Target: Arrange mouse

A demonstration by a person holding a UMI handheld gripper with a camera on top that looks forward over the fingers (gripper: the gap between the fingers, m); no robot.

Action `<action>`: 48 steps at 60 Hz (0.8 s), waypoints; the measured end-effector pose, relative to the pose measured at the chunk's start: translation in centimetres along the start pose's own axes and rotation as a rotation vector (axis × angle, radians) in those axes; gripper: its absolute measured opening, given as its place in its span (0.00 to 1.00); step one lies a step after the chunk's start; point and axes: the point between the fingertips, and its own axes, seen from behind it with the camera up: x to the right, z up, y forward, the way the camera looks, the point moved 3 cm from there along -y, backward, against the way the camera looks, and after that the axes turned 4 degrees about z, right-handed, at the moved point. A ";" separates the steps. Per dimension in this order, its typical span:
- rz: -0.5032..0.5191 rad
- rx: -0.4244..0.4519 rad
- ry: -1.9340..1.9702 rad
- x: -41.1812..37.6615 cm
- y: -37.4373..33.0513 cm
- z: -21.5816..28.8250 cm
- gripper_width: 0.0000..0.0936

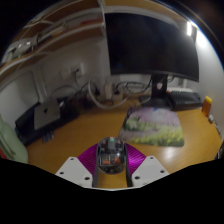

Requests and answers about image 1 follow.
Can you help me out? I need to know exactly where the white wall outlet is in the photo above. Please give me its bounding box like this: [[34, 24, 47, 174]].
[[60, 62, 86, 79]]

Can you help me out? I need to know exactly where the wooden wall shelf unit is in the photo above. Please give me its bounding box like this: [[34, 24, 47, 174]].
[[0, 0, 106, 76]]

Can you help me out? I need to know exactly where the black keyboard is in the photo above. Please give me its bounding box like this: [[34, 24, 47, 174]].
[[166, 89, 204, 112]]

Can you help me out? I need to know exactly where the white cable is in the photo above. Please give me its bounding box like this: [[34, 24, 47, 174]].
[[87, 79, 129, 109]]

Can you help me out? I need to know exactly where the floral print mouse pad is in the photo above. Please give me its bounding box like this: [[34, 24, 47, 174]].
[[118, 105, 185, 148]]

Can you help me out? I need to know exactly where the pale green jug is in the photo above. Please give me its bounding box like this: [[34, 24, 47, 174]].
[[0, 114, 29, 164]]

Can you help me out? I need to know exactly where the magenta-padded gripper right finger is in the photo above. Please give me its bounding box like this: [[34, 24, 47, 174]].
[[123, 142, 171, 188]]

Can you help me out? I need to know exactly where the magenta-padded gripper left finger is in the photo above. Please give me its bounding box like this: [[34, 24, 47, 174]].
[[54, 143, 100, 189]]

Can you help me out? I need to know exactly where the transparent computer mouse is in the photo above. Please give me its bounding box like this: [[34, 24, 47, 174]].
[[96, 136, 127, 175]]

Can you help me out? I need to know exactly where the bright lamp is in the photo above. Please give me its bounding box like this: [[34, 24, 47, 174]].
[[185, 21, 193, 37]]

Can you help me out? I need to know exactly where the black cable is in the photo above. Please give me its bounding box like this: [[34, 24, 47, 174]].
[[114, 79, 154, 96]]

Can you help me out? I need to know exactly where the white power strip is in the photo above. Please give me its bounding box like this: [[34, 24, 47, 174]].
[[103, 83, 124, 101]]

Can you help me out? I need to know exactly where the orange bottle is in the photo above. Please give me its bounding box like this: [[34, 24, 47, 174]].
[[201, 95, 213, 118]]

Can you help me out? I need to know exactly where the black computer monitor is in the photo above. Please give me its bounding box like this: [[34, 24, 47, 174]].
[[104, 12, 200, 108]]

